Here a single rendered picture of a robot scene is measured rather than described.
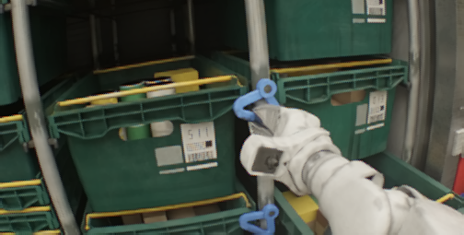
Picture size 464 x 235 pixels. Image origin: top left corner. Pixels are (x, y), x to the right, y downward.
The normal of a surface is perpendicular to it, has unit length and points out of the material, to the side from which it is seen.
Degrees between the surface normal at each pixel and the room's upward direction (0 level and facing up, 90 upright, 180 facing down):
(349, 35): 98
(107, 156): 94
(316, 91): 94
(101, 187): 91
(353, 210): 65
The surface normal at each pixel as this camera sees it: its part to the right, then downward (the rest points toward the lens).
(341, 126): 0.27, 0.27
